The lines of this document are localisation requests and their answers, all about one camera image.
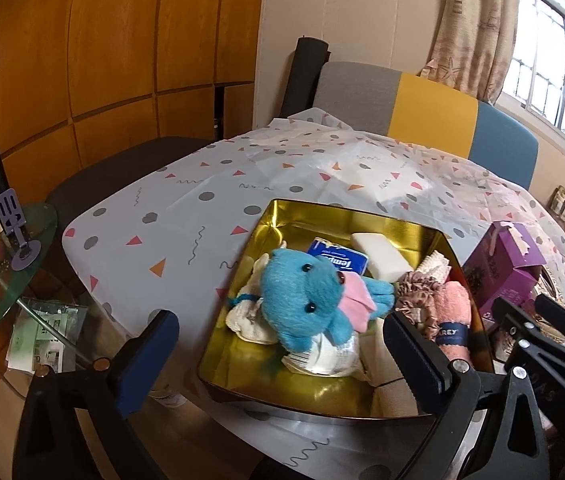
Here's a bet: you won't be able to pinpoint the glass side table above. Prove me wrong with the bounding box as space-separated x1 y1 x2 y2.
0 202 58 351

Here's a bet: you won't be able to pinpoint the cream knit doll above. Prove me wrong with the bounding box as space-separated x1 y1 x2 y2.
227 254 283 345

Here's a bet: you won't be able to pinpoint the pink fluffy sock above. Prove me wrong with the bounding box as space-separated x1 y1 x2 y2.
432 281 473 361

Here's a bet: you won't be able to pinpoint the grey yellow blue headboard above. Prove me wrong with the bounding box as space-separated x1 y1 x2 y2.
315 61 539 191

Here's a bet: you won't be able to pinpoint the gold tin tray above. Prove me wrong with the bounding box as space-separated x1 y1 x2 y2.
197 199 495 418

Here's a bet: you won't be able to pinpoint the brown satin scrunchie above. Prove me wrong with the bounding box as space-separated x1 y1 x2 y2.
395 271 445 341

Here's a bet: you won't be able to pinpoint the white wipes packet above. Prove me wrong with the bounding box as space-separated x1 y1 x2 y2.
282 332 368 378

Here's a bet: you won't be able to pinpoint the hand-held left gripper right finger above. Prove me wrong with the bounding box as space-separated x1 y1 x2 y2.
383 311 550 480

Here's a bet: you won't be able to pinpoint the green paper packets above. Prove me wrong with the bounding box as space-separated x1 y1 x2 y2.
6 297 88 373

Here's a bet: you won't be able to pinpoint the blue tissue packet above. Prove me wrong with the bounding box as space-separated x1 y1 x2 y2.
306 237 370 276

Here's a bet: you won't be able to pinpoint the black rolled mat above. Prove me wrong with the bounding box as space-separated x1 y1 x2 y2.
281 36 330 120

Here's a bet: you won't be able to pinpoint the ornate gold tissue box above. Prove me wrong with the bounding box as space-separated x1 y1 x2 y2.
532 265 565 311

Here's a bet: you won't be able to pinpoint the white sponge block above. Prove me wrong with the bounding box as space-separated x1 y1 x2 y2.
351 231 413 281

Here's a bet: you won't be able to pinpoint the beige printed curtain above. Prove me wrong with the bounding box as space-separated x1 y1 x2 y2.
419 0 520 106

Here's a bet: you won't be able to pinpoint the purple phone stand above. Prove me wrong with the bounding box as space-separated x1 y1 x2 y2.
0 188 42 268

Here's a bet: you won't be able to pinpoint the purple tissue box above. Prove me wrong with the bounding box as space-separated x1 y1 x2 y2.
462 221 548 321

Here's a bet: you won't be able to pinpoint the barred window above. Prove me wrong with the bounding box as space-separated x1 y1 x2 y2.
499 0 565 161

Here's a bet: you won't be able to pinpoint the wooden wardrobe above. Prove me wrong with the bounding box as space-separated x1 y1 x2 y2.
0 0 268 411

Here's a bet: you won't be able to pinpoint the blue plush toy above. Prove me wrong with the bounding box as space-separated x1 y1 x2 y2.
260 247 395 352

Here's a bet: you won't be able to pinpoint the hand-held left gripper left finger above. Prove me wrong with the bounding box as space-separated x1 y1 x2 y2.
12 310 180 480

